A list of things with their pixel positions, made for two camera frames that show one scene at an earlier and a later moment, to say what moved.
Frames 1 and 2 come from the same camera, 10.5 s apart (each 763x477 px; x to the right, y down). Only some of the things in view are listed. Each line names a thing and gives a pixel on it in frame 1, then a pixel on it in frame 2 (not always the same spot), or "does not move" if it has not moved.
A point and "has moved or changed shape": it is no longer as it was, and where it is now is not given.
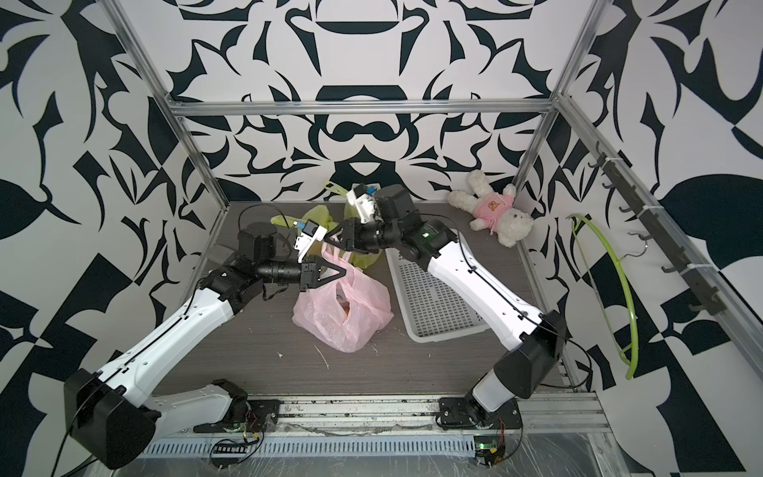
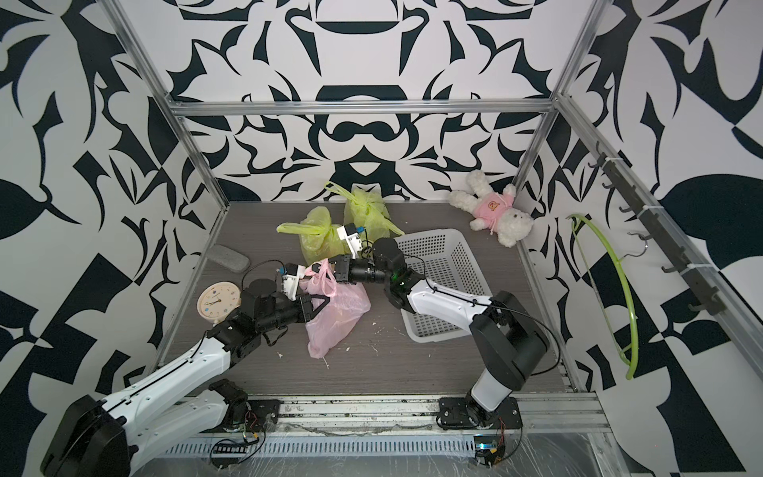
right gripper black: [353, 235] to [345, 267]
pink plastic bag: [344, 311] has moved or changed shape
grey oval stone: [219, 253] does not move
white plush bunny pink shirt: [494, 210] does not move
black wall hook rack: [657, 231] does not move
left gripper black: [310, 273] to [306, 306]
